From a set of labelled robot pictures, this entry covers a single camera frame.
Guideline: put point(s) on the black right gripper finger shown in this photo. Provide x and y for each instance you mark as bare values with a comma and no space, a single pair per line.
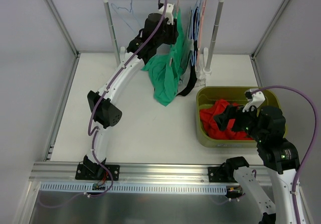
223,119
239,127

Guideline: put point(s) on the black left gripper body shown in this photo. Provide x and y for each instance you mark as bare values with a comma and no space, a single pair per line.
173,32

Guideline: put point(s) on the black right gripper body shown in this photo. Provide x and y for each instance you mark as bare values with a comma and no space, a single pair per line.
235,118

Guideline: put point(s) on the pink wire hanger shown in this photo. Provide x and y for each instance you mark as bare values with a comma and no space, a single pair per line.
177,5

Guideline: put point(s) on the green tank top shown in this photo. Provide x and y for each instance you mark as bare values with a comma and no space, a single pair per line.
164,78

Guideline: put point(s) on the light blue wire hanger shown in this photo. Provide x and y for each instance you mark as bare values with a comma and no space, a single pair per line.
130,11

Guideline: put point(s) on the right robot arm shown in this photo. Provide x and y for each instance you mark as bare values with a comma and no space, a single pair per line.
267,127

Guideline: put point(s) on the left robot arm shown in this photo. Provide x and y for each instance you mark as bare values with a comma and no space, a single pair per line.
104,113

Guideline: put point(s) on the black tank top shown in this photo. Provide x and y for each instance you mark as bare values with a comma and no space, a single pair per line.
185,62

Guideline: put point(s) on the pink hanger far right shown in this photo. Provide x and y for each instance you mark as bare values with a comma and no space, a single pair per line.
200,34

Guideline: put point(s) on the grey tank top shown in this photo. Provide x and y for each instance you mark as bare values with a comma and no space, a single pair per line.
184,79

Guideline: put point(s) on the olive green plastic basin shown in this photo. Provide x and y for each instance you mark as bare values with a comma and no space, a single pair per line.
206,98

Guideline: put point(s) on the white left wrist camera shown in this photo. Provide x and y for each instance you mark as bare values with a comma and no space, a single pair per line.
166,12

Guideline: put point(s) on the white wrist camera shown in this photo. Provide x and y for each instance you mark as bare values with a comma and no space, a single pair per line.
255,97
166,12

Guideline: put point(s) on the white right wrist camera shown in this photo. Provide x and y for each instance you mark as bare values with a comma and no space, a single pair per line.
255,97

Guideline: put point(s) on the aluminium mounting rail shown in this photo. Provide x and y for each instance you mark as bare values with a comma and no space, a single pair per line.
129,172

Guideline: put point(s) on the white slotted cable duct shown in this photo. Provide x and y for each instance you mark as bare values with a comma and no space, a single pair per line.
134,188

